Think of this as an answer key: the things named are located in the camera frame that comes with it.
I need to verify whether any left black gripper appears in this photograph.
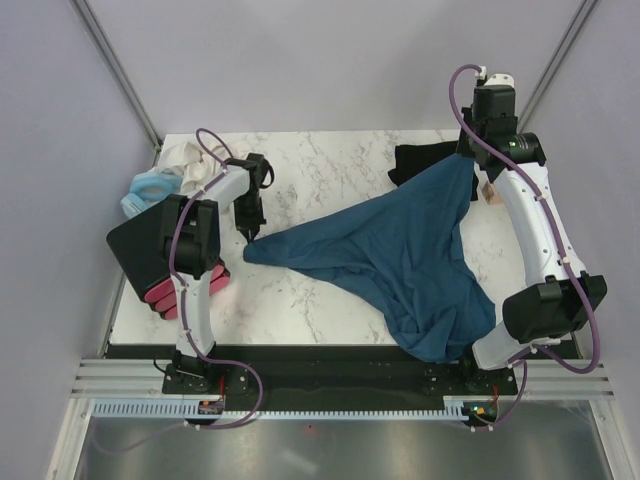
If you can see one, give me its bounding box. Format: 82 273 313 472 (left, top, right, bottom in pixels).
233 191 266 245

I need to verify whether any black pink drawer organizer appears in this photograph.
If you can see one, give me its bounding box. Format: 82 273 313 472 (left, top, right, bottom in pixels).
106 194 230 320

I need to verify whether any blue t shirt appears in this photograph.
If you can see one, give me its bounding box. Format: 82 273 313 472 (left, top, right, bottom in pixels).
243 155 496 363

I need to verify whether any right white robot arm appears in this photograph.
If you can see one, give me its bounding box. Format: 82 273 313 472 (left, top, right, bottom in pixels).
457 110 607 394

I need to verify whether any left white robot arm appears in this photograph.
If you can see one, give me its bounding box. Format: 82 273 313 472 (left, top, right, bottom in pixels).
160 153 275 393

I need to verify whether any small pink cube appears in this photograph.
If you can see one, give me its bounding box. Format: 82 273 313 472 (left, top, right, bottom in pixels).
481 182 503 205

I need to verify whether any white t shirt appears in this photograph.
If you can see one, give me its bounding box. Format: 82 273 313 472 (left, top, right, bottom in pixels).
151 140 249 198

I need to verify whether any folded black t shirt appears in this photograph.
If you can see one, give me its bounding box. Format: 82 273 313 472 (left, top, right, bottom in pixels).
388 141 479 205

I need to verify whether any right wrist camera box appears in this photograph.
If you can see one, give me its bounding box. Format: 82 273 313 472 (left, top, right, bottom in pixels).
472 84 516 122

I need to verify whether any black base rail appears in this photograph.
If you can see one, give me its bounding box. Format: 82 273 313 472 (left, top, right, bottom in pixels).
106 345 517 410

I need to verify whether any white cable duct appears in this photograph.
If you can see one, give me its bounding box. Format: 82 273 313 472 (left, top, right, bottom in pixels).
92 398 495 421

